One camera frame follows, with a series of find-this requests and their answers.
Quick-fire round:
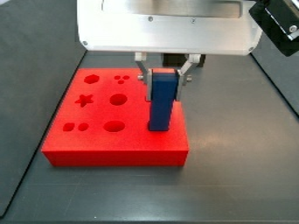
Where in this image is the white silver gripper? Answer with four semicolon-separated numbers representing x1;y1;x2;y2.
78;0;262;101

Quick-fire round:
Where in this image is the blue rectangular block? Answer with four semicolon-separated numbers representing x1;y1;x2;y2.
149;68;179;131

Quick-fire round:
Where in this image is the red shape sorter block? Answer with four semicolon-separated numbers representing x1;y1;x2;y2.
42;68;190;166

